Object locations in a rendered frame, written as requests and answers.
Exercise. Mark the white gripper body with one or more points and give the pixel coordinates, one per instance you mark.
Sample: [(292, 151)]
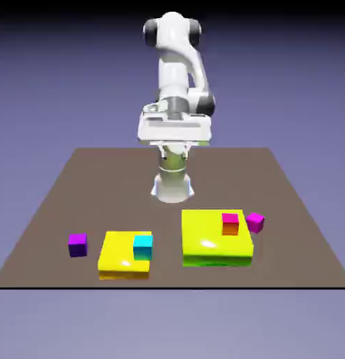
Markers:
[(174, 129)]

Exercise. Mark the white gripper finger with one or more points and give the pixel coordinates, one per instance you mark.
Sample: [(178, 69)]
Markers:
[(163, 151), (185, 151)]

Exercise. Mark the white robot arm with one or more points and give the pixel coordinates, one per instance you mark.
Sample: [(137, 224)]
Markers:
[(174, 47)]

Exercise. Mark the small pink cube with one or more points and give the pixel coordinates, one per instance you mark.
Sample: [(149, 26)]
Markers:
[(230, 223)]

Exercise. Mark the small cyan cube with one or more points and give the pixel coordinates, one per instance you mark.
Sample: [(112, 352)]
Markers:
[(143, 247)]

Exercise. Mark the small magenta cube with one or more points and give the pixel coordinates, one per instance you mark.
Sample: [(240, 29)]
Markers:
[(255, 222)]

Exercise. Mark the small purple cube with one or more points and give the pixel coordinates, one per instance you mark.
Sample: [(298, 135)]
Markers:
[(77, 244)]

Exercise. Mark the large lime yellow box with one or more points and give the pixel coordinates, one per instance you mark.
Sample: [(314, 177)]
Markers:
[(209, 238)]

